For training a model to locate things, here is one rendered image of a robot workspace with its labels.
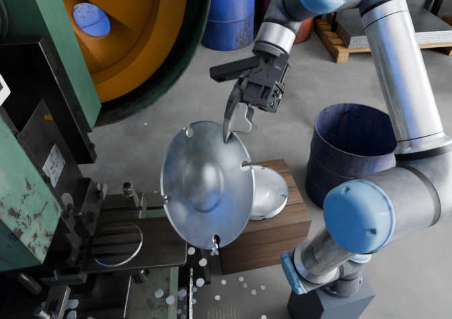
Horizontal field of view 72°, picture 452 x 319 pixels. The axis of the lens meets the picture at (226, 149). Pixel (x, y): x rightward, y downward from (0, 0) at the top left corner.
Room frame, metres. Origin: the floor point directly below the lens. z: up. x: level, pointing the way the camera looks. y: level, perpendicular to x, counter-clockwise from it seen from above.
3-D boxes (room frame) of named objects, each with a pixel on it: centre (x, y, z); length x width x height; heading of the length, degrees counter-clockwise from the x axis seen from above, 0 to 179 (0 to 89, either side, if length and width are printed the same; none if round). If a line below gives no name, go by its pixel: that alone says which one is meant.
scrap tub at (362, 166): (1.18, -0.66, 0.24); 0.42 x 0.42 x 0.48
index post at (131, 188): (0.59, 0.29, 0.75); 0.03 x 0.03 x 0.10; 3
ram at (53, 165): (0.41, 0.37, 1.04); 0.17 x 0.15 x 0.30; 93
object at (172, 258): (0.42, 0.23, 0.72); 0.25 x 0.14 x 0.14; 93
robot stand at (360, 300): (0.46, -0.35, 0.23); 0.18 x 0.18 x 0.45; 12
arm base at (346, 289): (0.46, -0.35, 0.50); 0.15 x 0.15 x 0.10
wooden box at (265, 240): (0.89, -0.13, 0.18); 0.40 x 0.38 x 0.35; 99
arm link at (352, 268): (0.45, -0.34, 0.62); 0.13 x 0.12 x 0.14; 109
